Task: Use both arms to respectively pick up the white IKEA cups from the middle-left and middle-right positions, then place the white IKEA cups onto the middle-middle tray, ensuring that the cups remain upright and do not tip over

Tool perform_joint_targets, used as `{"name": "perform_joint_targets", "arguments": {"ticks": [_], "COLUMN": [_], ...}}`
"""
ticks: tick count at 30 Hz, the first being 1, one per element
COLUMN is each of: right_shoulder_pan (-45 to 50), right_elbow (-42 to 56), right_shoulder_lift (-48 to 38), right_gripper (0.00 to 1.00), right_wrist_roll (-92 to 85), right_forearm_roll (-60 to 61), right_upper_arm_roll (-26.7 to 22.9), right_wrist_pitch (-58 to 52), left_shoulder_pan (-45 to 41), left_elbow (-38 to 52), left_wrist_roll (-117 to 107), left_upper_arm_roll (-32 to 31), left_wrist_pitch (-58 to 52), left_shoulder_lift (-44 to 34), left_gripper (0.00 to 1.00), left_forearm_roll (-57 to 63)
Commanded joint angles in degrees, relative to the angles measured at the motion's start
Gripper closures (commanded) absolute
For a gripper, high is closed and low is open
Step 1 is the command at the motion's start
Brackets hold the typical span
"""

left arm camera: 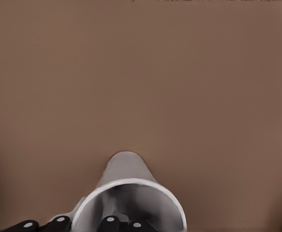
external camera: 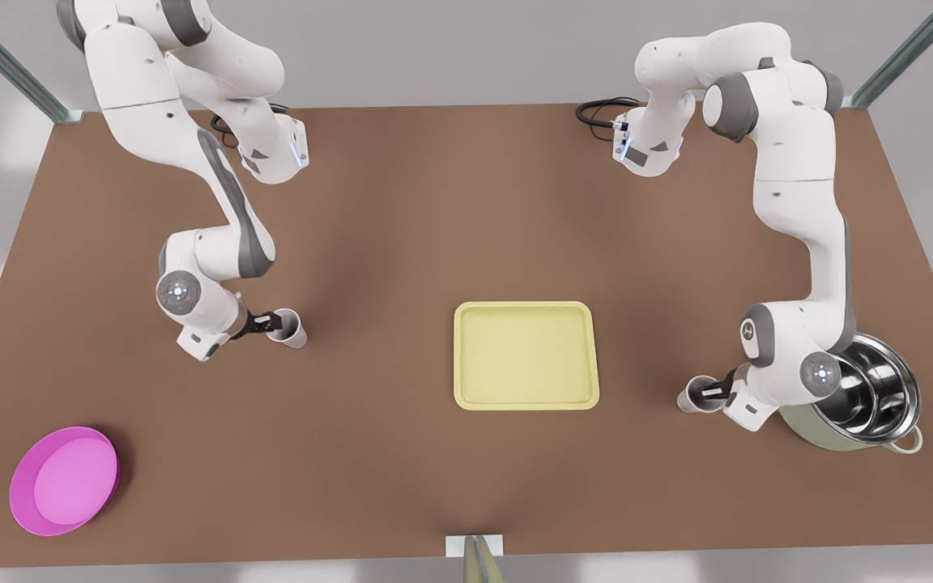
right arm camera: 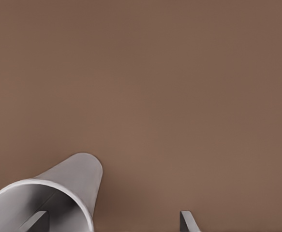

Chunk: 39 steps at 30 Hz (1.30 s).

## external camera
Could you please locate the white cup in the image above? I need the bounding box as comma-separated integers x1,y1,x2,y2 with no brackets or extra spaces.
676,376,726,415
266,309,308,350

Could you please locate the yellow tray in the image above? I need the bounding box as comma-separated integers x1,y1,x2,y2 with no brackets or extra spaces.
454,301,600,411

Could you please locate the steel pot with green base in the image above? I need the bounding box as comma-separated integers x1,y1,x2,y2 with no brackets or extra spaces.
780,334,924,454

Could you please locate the pink bowl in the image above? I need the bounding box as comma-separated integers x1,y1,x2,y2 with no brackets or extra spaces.
10,426,121,537

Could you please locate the black cable loop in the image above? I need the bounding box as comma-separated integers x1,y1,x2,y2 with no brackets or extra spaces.
210,103,291,149
576,97,645,130

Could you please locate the silver frame post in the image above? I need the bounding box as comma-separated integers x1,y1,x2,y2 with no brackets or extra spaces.
843,0,933,110
445,534,505,583
0,0,83,124

